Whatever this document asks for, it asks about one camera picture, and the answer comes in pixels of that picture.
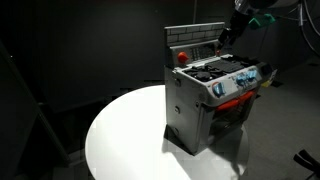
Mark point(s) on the orange oven door handle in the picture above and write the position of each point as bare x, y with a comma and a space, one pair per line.
235, 102

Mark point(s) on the far right blue knob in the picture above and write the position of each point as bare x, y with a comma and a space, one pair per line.
218, 89

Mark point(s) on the grey toy stove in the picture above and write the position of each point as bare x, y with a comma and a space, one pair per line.
190, 102

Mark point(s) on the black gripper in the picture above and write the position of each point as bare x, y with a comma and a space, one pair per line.
238, 24

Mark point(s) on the blue knob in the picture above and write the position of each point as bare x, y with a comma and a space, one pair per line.
252, 74
218, 89
241, 79

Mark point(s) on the round white pedestal table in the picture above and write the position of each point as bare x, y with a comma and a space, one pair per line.
128, 141

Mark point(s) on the large orange round knob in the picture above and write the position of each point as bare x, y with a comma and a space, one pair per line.
182, 57

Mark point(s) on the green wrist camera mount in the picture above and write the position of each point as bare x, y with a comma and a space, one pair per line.
261, 20

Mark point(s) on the black tripod leg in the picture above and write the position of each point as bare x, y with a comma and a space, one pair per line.
19, 111

